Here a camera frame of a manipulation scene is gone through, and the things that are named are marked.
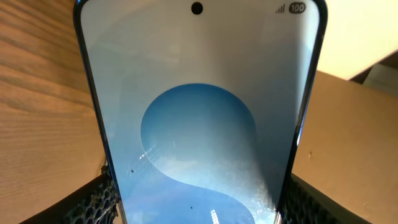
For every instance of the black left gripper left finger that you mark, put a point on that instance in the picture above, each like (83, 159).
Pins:
(94, 203)

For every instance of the blue Samsung Galaxy smartphone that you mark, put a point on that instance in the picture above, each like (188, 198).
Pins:
(200, 103)

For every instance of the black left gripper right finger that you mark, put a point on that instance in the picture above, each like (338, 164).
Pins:
(305, 204)

